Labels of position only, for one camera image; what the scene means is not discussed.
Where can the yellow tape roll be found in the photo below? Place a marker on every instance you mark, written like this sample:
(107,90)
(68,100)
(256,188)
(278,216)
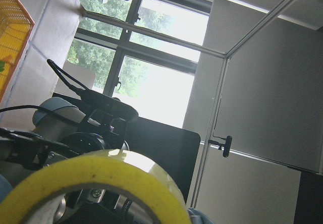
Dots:
(127,173)

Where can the wall mounted black camera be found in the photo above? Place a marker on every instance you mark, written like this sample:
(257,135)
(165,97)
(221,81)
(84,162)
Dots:
(226,146)

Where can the toy carrot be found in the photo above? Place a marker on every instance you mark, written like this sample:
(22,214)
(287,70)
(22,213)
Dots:
(4,61)

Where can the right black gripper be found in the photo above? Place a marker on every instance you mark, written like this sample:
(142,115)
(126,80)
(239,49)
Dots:
(23,153)

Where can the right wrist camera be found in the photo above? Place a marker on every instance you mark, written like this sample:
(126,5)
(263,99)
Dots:
(108,105)

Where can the yellow plastic basket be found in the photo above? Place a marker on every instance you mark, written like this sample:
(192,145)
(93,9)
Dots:
(16,27)

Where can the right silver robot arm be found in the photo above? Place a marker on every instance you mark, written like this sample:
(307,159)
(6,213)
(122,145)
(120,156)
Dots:
(66,128)

